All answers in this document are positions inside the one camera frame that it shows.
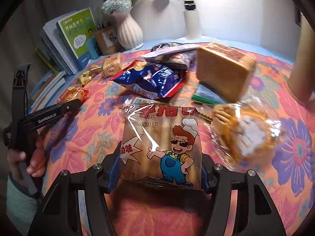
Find clear bag round pastries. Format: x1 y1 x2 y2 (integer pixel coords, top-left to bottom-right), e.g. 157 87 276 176
210 96 286 163

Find cartoon chef breadstick bag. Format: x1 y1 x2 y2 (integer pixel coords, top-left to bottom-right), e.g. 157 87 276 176
120 102 202 190

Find small orange snack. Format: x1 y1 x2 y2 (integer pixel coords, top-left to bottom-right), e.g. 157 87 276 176
57 86 89 103

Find green white snack packet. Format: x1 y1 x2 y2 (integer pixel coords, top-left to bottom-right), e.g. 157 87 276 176
191 84 227 104

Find sliced toast loaf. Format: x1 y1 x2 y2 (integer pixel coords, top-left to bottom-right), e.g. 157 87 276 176
196 42 256 103

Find blue potato chip bag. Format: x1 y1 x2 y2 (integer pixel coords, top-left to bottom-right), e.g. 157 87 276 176
110 60 187 100

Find small nut cake snack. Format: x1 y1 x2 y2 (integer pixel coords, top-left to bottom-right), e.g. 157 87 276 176
101 53 122 78

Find purple dark snack bag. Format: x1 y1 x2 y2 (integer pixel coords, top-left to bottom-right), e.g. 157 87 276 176
142 43 200 69

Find teal sleeve forearm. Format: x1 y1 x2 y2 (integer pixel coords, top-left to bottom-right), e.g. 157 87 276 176
6 173 41 235

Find left hand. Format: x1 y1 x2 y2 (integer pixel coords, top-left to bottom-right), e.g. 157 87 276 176
6 133 48 180

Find small yellow wrapped snack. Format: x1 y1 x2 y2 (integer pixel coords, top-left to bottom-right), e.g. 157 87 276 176
77 65 101 87

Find stack of books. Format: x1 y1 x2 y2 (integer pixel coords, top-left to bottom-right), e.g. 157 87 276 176
27 11 82 114

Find green cover book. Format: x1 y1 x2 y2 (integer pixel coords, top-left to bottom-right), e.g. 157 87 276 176
56 7 99 69

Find gold thermos bottle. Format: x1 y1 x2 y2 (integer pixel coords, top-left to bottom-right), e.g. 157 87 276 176
287 14 314 105

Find wooden pen holder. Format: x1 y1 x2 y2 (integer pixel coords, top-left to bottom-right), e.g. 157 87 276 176
94 24 121 55

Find white ribbed vase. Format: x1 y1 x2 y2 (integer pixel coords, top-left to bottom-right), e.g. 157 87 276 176
113 8 144 50

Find white desk lamp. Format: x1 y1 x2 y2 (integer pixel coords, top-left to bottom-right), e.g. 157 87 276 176
183 0 201 40

